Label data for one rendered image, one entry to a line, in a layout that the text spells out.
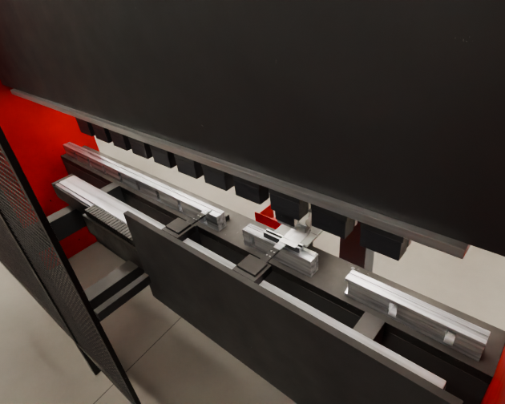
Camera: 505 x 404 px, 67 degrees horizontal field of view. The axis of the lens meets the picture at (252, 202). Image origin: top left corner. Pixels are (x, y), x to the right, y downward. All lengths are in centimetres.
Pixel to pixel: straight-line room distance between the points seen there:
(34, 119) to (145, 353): 182
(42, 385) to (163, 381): 75
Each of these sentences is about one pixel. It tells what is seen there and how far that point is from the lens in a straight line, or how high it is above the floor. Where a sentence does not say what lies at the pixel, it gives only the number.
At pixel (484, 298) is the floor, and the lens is 302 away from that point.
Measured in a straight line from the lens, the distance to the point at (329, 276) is 170.
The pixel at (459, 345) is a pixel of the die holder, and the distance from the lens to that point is 153.
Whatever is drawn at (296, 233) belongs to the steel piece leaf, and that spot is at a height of 100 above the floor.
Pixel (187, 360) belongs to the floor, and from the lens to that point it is 258.
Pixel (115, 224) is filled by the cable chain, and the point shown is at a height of 104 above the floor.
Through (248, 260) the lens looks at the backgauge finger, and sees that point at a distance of 155.
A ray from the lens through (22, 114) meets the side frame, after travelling 317.
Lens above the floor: 209
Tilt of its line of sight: 34 degrees down
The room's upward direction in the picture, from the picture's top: 7 degrees counter-clockwise
